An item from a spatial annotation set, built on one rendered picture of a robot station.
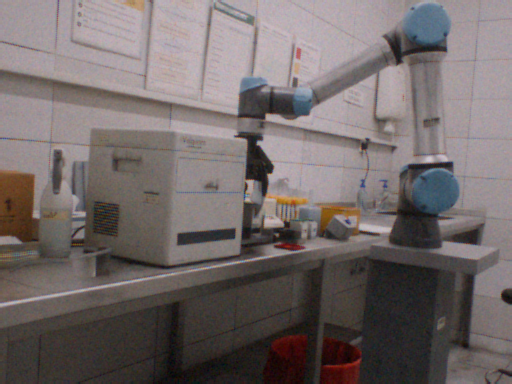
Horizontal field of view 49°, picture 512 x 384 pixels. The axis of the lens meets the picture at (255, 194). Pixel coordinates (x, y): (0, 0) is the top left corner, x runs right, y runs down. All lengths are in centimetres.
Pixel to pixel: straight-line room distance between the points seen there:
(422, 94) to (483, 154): 256
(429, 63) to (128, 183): 80
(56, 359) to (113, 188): 78
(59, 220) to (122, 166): 19
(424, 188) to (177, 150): 64
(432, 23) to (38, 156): 115
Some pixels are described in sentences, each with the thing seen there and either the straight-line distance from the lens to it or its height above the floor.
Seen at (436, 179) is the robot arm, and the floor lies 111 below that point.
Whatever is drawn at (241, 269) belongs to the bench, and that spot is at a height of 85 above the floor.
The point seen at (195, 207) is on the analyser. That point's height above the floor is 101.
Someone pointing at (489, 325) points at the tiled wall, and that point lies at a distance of 414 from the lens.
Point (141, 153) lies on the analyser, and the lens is 128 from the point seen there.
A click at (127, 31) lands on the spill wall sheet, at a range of 203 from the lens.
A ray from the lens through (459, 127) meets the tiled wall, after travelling 411.
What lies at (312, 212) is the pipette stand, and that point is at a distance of 200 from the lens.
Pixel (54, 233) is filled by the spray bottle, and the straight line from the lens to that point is 131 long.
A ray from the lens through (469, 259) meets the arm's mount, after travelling 154.
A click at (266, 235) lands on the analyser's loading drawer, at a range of 161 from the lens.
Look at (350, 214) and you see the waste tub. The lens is 211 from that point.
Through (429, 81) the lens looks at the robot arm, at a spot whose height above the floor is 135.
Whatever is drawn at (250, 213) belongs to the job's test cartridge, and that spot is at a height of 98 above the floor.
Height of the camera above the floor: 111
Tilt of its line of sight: 3 degrees down
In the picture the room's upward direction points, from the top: 4 degrees clockwise
